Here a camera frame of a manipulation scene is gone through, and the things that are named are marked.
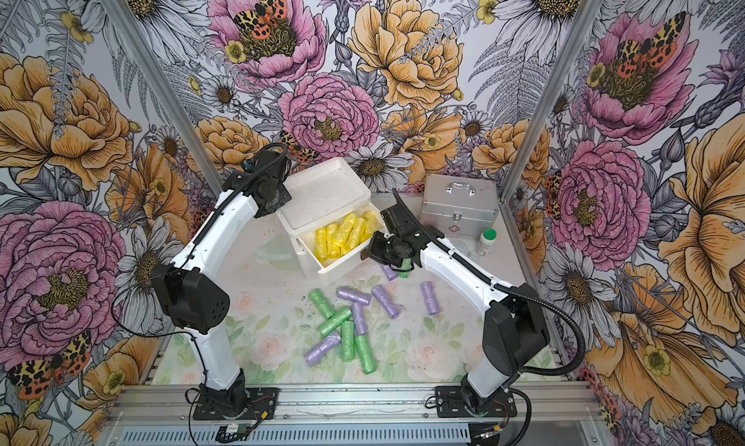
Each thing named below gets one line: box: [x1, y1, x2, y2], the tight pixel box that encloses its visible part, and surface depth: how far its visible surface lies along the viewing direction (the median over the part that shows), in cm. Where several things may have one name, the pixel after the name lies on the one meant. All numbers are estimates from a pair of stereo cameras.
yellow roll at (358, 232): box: [349, 217, 366, 250], surface depth 85 cm
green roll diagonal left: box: [318, 309, 353, 338], surface depth 88 cm
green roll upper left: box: [308, 287, 336, 319], surface depth 92 cm
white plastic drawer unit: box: [277, 158, 386, 279], surface depth 90 cm
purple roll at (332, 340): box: [304, 331, 342, 368], surface depth 83 cm
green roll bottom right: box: [355, 334, 378, 376], surface depth 83 cm
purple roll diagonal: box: [371, 285, 402, 319], surface depth 92 cm
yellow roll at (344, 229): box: [334, 213, 357, 248], surface depth 86 cm
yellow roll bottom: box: [361, 209, 381, 238], surface depth 87 cm
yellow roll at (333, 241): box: [325, 223, 341, 259], surface depth 85 cm
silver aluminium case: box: [421, 173, 499, 238], surface depth 104 cm
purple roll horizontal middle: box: [336, 286, 372, 306], surface depth 93 cm
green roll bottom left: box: [340, 319, 356, 363], surface depth 85 cm
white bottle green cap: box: [475, 227, 498, 256], surface depth 101 cm
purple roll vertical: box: [351, 301, 368, 336], surface depth 89 cm
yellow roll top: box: [314, 226, 327, 264], surface depth 86 cm
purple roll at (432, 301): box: [420, 281, 442, 316], surface depth 93 cm
